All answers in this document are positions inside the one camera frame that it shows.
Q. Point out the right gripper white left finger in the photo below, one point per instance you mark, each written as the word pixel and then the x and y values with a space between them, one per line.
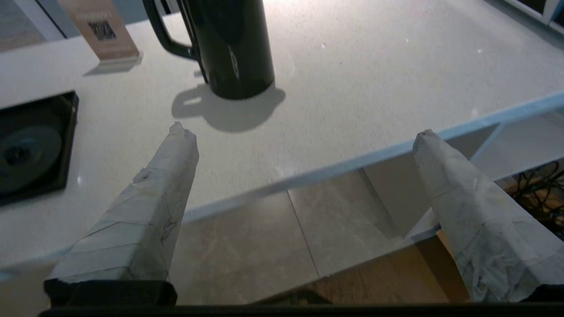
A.
pixel 136 220

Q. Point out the QR code sign stand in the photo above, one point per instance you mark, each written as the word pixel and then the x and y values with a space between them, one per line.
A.
pixel 103 31

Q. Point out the black serving tray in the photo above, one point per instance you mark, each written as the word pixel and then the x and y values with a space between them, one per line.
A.
pixel 68 145

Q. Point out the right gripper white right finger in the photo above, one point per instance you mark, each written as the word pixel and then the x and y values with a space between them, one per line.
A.
pixel 484 229

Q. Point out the black electric kettle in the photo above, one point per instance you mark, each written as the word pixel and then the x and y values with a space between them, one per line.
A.
pixel 233 48

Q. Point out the black round kettle base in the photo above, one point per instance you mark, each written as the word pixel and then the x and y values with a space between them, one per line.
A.
pixel 31 158

